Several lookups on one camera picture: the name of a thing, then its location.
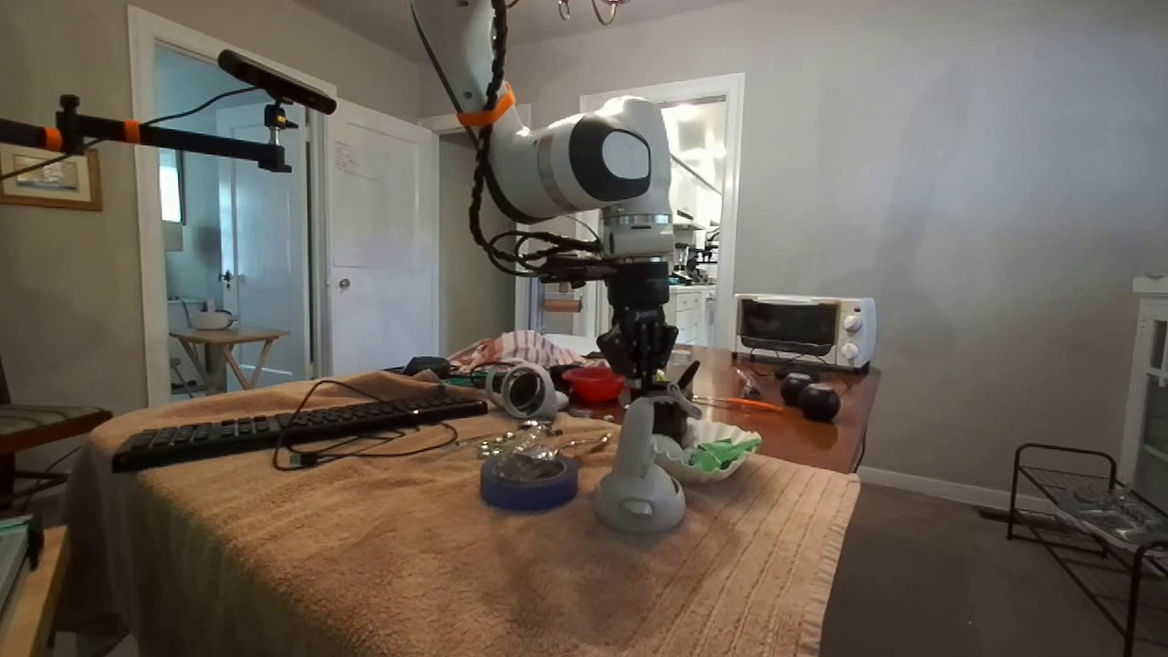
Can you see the red plastic bowl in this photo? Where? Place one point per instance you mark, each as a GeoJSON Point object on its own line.
{"type": "Point", "coordinates": [594, 386]}

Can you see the blue tape roll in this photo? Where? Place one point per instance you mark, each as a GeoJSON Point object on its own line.
{"type": "Point", "coordinates": [521, 485]}

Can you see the black metal rack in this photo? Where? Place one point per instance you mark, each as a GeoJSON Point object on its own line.
{"type": "Point", "coordinates": [1105, 533]}

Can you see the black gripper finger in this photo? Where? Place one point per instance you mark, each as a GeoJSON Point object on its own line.
{"type": "Point", "coordinates": [682, 381]}

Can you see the striped pink cloth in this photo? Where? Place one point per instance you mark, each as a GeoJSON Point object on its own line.
{"type": "Point", "coordinates": [522, 346]}

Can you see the black keyboard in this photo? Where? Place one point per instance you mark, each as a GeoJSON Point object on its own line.
{"type": "Point", "coordinates": [180, 444]}

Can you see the white VR controller upper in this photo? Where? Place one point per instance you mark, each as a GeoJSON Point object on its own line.
{"type": "Point", "coordinates": [527, 392]}

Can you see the tan towel table cover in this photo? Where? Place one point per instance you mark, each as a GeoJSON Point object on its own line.
{"type": "Point", "coordinates": [395, 558]}

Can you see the white bowl with green sponge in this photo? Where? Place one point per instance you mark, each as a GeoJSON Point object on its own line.
{"type": "Point", "coordinates": [706, 449]}

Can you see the black round ball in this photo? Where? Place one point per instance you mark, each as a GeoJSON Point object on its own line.
{"type": "Point", "coordinates": [794, 386]}
{"type": "Point", "coordinates": [819, 404]}

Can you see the white toaster oven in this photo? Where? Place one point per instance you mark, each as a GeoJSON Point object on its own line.
{"type": "Point", "coordinates": [813, 331]}

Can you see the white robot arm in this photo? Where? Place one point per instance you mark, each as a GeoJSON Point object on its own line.
{"type": "Point", "coordinates": [580, 200]}

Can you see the black round ball right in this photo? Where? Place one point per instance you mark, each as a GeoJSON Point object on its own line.
{"type": "Point", "coordinates": [819, 404]}

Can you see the black round ball left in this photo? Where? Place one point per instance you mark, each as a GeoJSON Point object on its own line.
{"type": "Point", "coordinates": [794, 386]}

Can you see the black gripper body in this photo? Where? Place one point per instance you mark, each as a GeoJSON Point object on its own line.
{"type": "Point", "coordinates": [641, 339]}

